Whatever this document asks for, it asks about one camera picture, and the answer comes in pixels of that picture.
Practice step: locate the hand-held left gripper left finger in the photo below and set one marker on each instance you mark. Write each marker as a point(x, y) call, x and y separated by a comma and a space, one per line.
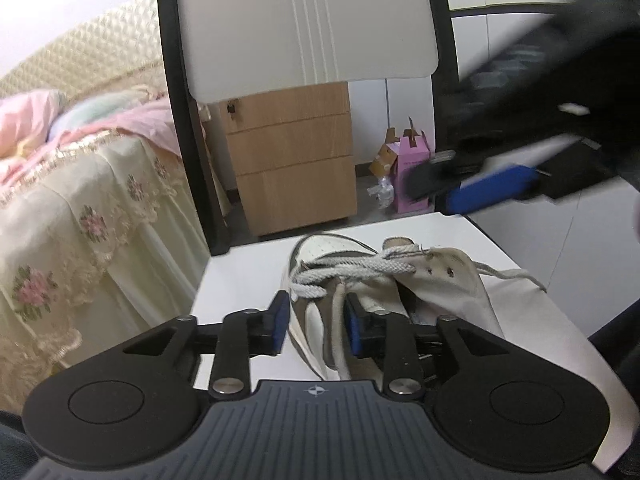
point(280, 322)

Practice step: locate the white shoelace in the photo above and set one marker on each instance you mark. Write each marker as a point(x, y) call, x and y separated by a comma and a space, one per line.
point(350, 270)

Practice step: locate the wooden nightstand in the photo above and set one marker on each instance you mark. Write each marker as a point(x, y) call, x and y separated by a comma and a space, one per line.
point(290, 160)

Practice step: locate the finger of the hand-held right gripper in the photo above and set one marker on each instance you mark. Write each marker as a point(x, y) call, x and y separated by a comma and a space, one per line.
point(490, 187)
point(440, 177)

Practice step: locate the small dark key bunch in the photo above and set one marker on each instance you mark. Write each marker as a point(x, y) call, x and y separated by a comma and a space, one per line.
point(231, 110)

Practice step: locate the white chair with black frame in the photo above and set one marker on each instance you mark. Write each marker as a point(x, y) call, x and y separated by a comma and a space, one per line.
point(310, 20)

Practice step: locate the pastel pillow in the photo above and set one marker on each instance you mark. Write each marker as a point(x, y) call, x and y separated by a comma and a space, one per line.
point(95, 110)

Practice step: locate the crumpled clear plastic bag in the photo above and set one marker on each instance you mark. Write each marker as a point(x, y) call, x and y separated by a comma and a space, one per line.
point(382, 192)

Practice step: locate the brown cardboard box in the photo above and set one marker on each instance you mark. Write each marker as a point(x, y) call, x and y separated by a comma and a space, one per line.
point(382, 160)

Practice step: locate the pink box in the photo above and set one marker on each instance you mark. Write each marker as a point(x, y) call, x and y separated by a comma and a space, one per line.
point(411, 152)

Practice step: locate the white and brown sneaker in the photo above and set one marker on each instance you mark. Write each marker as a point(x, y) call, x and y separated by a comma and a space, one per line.
point(450, 280)

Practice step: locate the pink pastel duvet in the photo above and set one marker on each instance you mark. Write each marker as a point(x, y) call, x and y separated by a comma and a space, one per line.
point(25, 120)

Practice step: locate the cream quilted bed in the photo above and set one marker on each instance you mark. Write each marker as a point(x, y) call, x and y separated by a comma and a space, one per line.
point(100, 285)

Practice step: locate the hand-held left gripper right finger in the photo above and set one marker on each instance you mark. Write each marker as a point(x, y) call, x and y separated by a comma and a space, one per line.
point(355, 330)

